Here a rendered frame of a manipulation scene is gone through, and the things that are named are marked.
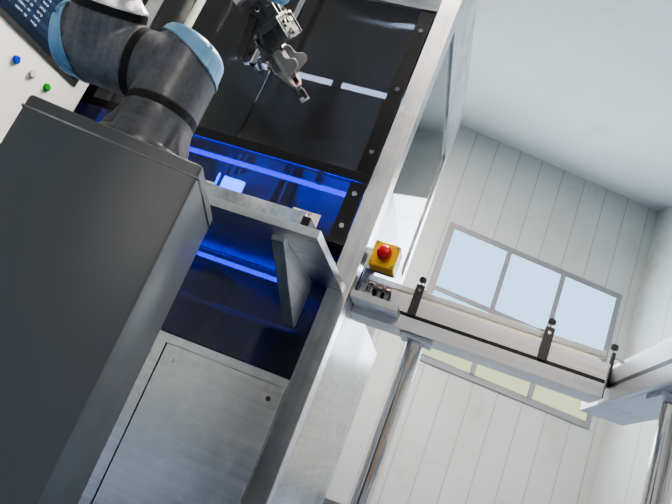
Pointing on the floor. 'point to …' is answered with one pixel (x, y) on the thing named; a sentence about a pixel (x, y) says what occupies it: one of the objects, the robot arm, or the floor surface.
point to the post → (351, 262)
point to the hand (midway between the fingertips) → (292, 82)
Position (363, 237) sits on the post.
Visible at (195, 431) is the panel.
